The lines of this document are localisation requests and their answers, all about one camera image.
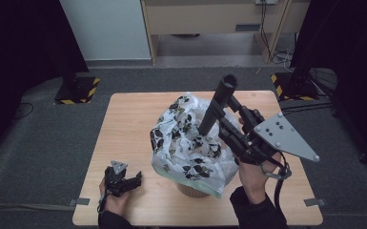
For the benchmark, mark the grey power strip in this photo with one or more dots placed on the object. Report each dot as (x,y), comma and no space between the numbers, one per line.
(267,1)

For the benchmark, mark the black curtain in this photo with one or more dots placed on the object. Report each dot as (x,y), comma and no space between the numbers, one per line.
(352,63)
(19,63)

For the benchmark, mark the black yellow-striped stand base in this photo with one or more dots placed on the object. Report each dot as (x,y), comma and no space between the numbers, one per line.
(76,90)
(294,87)

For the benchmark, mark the person's left hand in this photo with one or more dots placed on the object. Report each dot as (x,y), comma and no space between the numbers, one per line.
(117,203)

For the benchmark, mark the black stand leg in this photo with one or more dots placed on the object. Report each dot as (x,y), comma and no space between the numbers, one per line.
(311,106)

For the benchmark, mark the person's right hand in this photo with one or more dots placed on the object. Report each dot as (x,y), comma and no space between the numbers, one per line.
(255,178)

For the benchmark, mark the wooden desk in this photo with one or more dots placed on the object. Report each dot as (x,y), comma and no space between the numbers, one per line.
(203,17)

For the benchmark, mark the grey mesh waste basket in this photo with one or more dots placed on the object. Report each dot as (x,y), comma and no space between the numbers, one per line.
(192,191)

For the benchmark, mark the white black-printed plastic bag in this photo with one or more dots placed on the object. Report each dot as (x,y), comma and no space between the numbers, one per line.
(184,149)

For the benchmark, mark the grey tape piece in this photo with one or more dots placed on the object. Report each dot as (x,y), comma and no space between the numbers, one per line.
(79,201)
(314,202)

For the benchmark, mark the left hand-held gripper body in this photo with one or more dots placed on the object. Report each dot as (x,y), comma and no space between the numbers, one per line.
(116,179)

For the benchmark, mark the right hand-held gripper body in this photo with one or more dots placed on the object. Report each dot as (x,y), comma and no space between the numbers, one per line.
(273,136)

